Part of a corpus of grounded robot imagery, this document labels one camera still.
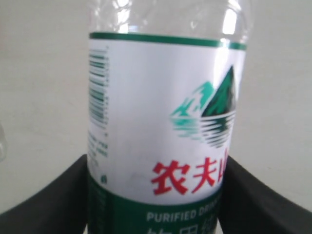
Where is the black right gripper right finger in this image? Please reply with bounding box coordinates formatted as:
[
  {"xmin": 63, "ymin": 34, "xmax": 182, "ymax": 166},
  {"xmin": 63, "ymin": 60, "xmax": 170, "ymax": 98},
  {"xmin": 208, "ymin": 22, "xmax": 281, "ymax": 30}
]
[{"xmin": 219, "ymin": 157, "xmax": 312, "ymax": 234}]

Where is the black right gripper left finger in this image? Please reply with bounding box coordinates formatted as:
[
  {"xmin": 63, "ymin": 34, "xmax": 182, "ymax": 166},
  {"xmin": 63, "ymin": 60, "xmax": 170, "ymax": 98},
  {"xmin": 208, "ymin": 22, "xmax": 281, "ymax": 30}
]
[{"xmin": 0, "ymin": 155, "xmax": 88, "ymax": 234}]

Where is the green label water bottle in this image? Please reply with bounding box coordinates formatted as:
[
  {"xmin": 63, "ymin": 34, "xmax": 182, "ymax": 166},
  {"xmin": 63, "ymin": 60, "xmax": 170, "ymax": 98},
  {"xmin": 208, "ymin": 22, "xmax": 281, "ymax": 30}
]
[{"xmin": 87, "ymin": 0, "xmax": 254, "ymax": 234}]

